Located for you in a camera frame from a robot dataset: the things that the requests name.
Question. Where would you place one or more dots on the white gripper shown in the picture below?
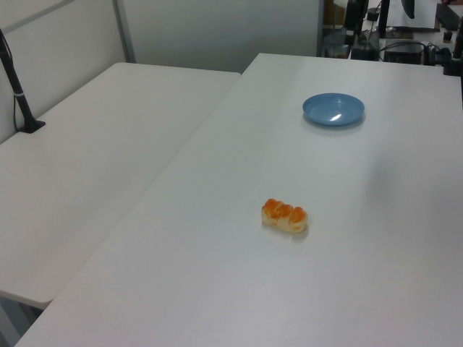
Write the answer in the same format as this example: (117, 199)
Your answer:
(458, 39)

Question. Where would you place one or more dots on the orange glazed bread roll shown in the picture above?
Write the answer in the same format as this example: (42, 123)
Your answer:
(284, 217)

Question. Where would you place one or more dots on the blue round plate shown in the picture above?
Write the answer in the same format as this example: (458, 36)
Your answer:
(332, 108)

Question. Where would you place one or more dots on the dark rectangular box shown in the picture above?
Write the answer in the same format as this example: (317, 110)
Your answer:
(448, 16)

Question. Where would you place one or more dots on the black electronics box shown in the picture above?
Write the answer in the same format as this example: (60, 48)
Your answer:
(401, 56)

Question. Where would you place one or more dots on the white board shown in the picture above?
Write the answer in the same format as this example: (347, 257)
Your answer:
(421, 18)

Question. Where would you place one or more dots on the dark curved object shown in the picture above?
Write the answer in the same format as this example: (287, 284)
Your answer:
(409, 9)

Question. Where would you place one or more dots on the black flat stand base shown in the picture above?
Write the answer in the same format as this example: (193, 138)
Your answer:
(363, 53)

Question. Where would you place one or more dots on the black upright stand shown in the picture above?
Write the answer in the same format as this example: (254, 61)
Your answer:
(351, 16)

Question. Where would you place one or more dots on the white side table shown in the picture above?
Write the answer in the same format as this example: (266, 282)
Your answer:
(90, 162)

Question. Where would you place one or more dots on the black monitor post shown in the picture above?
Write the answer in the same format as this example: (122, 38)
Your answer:
(384, 16)

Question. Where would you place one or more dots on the grey metal shelf post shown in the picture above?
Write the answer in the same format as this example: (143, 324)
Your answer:
(320, 29)

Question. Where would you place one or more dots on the grey partition frame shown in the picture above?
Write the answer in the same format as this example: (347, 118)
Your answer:
(124, 32)

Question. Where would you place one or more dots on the black camera pole stand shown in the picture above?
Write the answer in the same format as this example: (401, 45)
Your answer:
(34, 126)

